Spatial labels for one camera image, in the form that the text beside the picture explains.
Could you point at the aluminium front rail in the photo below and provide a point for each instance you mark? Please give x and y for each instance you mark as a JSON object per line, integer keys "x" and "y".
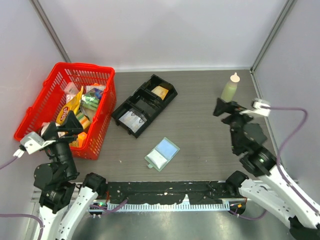
{"x": 101, "y": 206}

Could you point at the white small packet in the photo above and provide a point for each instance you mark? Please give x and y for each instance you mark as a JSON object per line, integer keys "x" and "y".
{"x": 71, "y": 89}

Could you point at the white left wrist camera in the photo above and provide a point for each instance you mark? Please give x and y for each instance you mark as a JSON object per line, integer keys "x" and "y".
{"x": 32, "y": 142}

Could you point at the green sponge pack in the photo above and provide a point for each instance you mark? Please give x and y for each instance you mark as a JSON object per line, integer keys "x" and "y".
{"x": 91, "y": 100}

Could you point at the yellow snack bag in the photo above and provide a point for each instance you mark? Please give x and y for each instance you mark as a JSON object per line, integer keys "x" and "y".
{"x": 72, "y": 106}

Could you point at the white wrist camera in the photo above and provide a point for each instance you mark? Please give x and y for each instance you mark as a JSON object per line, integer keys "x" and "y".
{"x": 260, "y": 108}
{"x": 32, "y": 142}

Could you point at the green yellow sponge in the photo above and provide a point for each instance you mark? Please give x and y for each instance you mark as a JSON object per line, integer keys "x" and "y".
{"x": 84, "y": 121}

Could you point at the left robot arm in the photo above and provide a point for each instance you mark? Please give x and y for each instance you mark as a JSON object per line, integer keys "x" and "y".
{"x": 55, "y": 180}

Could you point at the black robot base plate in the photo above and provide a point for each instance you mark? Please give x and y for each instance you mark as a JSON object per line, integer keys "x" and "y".
{"x": 170, "y": 192}

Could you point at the white credit card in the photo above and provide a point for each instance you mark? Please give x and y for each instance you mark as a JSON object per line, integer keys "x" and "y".
{"x": 136, "y": 121}

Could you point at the yellow cracker box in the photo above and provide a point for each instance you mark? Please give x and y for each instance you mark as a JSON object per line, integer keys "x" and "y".
{"x": 79, "y": 142}

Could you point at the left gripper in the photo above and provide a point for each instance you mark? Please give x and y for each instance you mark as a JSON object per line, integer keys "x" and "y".
{"x": 73, "y": 126}

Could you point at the tan card in tray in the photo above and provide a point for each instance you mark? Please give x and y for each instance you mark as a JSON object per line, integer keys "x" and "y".
{"x": 160, "y": 91}

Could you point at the green leather card holder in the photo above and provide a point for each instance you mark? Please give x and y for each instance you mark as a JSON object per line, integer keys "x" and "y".
{"x": 161, "y": 154}

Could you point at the green squeeze bottle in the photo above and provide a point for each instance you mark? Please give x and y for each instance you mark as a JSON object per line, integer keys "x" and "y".
{"x": 230, "y": 88}

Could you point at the black plastic organizer tray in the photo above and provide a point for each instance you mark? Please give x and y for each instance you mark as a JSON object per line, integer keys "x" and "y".
{"x": 144, "y": 102}

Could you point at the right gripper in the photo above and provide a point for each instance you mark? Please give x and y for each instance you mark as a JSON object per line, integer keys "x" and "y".
{"x": 231, "y": 107}

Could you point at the red plastic shopping basket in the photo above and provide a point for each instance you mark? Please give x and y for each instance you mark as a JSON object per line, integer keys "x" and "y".
{"x": 52, "y": 98}

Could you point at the white card in tray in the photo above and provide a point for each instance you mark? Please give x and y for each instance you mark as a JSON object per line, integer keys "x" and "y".
{"x": 128, "y": 119}

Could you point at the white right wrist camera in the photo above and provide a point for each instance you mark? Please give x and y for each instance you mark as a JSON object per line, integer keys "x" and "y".
{"x": 260, "y": 108}

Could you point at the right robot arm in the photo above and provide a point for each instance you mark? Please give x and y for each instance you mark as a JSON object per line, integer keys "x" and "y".
{"x": 284, "y": 198}

